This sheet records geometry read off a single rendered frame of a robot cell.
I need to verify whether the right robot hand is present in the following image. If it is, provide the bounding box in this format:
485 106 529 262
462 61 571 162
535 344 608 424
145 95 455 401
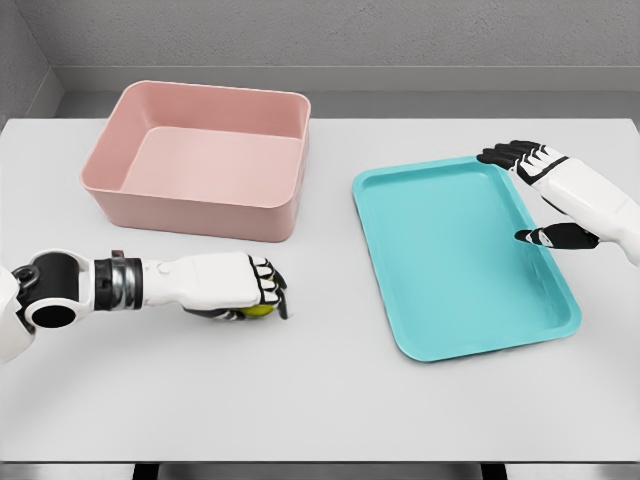
476 139 624 251

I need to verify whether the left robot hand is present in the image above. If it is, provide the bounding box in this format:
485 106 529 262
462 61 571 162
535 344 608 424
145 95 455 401
181 251 290 323

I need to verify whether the pink plastic basket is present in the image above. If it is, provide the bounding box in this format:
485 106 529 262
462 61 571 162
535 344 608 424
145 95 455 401
78 80 312 244

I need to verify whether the blue plastic tray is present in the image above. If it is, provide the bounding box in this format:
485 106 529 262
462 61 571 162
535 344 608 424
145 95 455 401
351 155 583 363

